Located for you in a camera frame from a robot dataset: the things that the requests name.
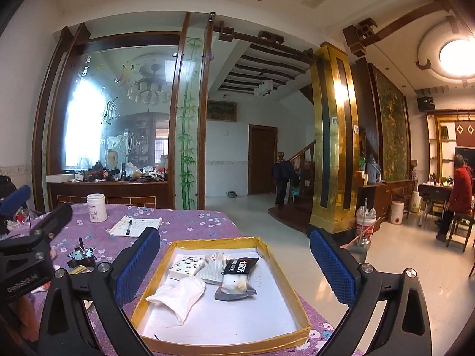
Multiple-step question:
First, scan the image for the round ceiling lamp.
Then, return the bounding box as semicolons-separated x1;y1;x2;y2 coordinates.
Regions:
439;39;475;81

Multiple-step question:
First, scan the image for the framed wall picture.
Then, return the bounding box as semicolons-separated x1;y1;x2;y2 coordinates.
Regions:
206;100;238;122

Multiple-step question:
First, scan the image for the white canister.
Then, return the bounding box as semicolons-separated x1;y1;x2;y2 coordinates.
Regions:
389;200;408;225

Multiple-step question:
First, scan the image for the patterned white tissue packet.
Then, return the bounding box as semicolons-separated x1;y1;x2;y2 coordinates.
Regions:
169;254;207;279

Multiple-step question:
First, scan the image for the wooden staircase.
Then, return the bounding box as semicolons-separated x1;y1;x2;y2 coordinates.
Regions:
268;139;317;235

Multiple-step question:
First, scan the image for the gold-edged white cardboard tray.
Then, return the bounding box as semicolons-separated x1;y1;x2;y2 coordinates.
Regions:
130;235;311;355

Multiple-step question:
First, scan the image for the purple floral tablecloth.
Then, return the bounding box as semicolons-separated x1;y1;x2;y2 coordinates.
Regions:
7;203;364;356

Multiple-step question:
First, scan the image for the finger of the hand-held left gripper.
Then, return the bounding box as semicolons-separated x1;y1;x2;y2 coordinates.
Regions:
0;185;32;216
31;203;74;240

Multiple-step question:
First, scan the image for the glass partition with bamboo print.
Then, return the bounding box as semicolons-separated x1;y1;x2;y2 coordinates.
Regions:
31;11;214;212

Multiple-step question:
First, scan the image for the dark wooden table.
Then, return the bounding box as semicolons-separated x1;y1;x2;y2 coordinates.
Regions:
418;183;452;228

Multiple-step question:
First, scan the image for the large green wall painting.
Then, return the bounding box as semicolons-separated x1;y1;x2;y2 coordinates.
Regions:
370;64;410;183

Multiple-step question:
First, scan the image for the white sock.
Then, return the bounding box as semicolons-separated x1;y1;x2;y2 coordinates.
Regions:
146;277;207;326

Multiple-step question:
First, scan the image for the brown wooden door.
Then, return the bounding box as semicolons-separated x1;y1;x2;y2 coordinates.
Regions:
248;125;278;196

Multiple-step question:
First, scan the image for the broom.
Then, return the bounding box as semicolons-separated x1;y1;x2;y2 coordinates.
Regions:
342;226;373;256

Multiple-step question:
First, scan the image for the white hanging chandelier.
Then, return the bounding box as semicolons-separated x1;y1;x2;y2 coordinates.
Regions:
254;79;276;97

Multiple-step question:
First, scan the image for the white bucket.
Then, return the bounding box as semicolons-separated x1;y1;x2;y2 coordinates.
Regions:
355;211;380;243

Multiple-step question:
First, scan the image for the black bag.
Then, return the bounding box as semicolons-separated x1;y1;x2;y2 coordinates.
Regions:
0;175;16;203

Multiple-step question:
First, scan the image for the white notebook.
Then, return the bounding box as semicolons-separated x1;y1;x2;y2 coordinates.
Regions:
108;214;163;238

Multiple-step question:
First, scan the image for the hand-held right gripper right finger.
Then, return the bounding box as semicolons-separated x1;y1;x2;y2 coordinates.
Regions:
309;228;433;356

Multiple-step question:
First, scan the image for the white plastic jar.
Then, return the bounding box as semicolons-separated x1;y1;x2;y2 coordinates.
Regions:
87;193;108;223

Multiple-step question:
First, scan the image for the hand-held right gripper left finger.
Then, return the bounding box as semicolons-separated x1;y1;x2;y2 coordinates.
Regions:
38;226;161;356

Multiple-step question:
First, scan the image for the gold pillar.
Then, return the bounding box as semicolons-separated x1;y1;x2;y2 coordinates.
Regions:
309;42;361;233

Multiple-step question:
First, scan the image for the white grey packet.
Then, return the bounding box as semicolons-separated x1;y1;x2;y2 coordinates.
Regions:
196;251;231;286

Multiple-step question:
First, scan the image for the black snack packet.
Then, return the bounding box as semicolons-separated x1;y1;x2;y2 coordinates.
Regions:
214;256;260;302

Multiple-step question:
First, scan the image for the wooden chair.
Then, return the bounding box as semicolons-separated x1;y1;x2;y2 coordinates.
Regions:
446;211;475;253

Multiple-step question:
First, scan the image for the wooden sideboard with clutter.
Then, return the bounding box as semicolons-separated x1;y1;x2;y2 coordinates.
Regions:
47;158;175;210

